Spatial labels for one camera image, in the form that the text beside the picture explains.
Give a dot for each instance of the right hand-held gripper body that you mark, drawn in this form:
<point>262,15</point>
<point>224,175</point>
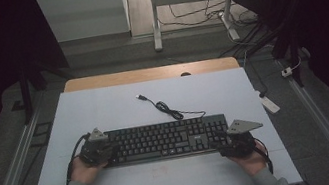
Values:
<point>238,144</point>

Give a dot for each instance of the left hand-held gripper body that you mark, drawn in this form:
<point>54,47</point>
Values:
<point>96,151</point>

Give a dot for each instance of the black keyboard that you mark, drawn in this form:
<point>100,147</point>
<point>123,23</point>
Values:
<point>160,140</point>

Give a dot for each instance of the person's right hand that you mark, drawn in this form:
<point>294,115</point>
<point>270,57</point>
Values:
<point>252,164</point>

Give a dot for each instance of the person's left hand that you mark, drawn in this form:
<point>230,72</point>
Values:
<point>84,173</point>

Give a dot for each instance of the white table cover sheet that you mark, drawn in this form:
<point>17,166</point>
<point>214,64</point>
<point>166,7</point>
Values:
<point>104,109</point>

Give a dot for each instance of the white power strip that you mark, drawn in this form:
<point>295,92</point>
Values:
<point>270,103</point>

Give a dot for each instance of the black floor plate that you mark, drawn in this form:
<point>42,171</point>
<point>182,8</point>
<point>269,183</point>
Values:
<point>41,133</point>

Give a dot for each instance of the small white adapter box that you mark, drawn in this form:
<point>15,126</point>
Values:
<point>286,72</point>

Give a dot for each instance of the black metal stand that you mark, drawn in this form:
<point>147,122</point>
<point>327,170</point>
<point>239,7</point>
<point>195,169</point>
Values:
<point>26,95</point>
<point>292,50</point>

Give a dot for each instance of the white cabinet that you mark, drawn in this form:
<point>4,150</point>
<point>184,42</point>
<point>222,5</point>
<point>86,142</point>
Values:
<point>85,14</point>

